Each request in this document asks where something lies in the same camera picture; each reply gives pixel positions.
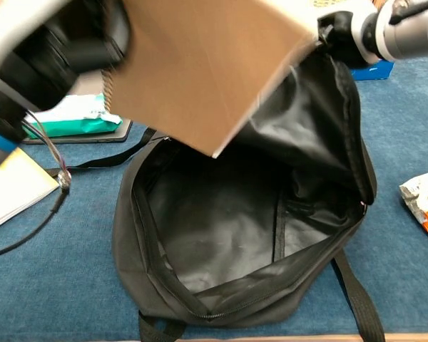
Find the black fabric backpack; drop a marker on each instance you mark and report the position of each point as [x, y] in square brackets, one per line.
[217, 228]

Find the brown spiral notebook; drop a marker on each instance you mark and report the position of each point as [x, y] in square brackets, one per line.
[199, 71]

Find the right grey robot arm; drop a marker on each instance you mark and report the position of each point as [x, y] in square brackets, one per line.
[410, 35]

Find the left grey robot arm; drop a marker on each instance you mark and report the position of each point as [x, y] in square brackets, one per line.
[1, 117]

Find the grey closed laptop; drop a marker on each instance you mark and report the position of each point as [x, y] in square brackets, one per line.
[123, 132]

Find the green wet wipes pack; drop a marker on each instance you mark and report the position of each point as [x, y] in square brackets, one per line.
[78, 124]

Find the blue tablecloth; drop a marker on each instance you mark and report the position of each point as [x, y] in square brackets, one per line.
[75, 285]

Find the blue Oreo cookie box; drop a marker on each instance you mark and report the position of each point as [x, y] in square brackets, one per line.
[374, 71]

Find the yellow paper pad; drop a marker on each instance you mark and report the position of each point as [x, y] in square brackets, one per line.
[21, 192]

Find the silver orange snack bag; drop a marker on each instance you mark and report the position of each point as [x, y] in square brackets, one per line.
[426, 203]

